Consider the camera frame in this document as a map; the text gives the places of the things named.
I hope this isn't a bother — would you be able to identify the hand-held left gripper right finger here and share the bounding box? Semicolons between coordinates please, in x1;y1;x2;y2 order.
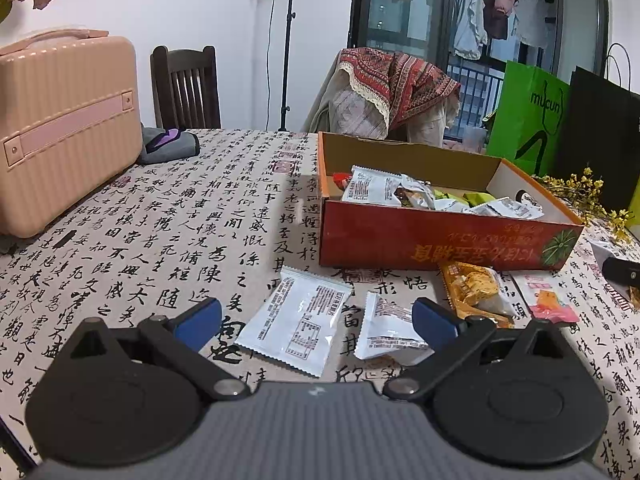
381;297;566;403

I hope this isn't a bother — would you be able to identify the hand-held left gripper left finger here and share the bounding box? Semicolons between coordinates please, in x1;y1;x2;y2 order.
65;297;252;403

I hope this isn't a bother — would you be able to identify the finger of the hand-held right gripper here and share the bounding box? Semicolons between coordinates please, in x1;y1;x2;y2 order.
601;257;640;307

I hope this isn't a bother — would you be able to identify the small white snack packet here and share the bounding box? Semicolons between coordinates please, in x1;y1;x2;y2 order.
353;291;437;367
589;239;624;262

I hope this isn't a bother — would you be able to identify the orange snack packet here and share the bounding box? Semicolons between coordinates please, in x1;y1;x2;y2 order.
439;262;517;329

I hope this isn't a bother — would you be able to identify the pink snack packet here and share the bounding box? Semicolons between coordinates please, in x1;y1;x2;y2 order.
510;271;581;324

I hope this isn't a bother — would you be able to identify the orange cardboard box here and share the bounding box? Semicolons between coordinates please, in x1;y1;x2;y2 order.
317;131;585;271

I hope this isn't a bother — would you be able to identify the large white snack packet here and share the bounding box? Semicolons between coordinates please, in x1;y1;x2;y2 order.
234;267;354;379

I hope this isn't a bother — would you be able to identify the pile of snack packets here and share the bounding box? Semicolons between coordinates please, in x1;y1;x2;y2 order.
341;165;546;221

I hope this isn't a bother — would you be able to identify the yellow flower sprig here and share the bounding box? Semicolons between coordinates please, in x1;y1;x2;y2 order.
532;166;634;242

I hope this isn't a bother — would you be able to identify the black paper bag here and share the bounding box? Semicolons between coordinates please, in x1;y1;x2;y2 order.
552;42;640;214

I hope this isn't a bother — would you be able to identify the grey and purple pouch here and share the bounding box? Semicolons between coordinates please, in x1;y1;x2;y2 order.
136;124;201;166

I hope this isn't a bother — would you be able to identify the green paper bag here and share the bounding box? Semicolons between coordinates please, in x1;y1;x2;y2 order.
486;60;572;177

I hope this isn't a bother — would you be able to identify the chair with patterned cloth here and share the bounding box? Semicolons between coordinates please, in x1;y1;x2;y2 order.
304;67;459;148

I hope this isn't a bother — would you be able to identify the dark wooden chair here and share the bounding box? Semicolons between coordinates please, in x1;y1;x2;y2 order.
150;45;222;131

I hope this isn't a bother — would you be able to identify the pink ribbed suitcase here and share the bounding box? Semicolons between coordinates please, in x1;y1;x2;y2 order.
0;29;144;239

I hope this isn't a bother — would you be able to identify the white hanging garment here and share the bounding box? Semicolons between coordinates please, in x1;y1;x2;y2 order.
514;0;559;49

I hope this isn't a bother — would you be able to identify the black light stand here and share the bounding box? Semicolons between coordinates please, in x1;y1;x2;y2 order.
277;0;302;132

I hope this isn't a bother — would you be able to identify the light blue hanging garment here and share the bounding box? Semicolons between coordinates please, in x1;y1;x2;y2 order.
451;0;489;61

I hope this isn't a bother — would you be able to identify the dark sliding glass door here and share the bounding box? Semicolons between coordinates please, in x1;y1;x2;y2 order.
349;0;614;142

